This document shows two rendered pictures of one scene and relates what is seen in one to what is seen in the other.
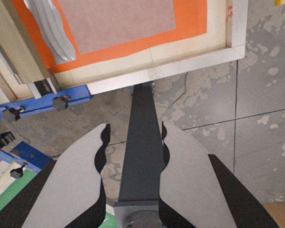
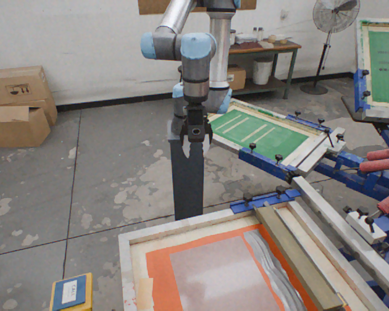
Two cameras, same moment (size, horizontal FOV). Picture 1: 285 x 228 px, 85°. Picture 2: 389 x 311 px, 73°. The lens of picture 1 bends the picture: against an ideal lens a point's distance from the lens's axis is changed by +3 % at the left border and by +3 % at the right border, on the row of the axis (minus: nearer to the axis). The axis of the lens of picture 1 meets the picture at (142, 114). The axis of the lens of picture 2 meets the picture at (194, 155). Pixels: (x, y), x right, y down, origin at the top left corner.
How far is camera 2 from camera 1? 73 cm
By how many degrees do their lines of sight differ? 28
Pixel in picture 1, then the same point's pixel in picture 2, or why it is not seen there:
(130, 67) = (202, 229)
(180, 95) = not seen: hidden behind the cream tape
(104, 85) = (220, 214)
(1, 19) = (281, 234)
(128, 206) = not seen: hidden behind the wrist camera
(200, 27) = (150, 255)
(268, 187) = (33, 163)
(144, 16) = (193, 260)
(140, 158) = (191, 170)
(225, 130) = (81, 224)
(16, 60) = (273, 217)
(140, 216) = not seen: hidden behind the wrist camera
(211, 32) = (142, 253)
